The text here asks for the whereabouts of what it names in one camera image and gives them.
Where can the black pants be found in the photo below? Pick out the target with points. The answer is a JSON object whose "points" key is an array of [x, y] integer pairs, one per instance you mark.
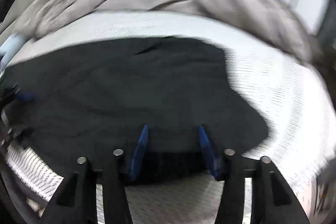
{"points": [[93, 98]]}

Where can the grey rumpled duvet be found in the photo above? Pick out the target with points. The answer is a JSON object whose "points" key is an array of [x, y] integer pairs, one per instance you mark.
{"points": [[269, 20]]}

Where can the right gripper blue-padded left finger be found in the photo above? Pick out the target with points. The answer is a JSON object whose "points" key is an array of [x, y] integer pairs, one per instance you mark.
{"points": [[86, 193]]}

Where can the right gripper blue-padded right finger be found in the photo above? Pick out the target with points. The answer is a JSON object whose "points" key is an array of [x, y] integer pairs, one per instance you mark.
{"points": [[254, 190]]}

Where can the light blue pillow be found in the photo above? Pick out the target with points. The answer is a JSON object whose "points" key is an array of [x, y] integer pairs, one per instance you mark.
{"points": [[10, 48]]}

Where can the white honeycomb mattress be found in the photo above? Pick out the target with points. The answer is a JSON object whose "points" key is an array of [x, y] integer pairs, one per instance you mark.
{"points": [[292, 98]]}

